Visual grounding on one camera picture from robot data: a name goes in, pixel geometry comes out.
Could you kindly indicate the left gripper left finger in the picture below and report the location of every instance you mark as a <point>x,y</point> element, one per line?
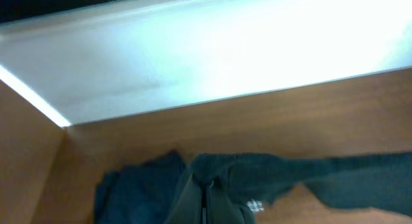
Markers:
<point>189,207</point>

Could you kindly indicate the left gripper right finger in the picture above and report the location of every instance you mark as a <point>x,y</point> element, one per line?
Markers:
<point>220,209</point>

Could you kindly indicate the dark green t-shirt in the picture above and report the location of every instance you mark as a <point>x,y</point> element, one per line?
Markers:
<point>380,181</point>

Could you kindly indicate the folded navy blue garment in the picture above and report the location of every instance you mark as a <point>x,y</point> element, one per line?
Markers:
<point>138,194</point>

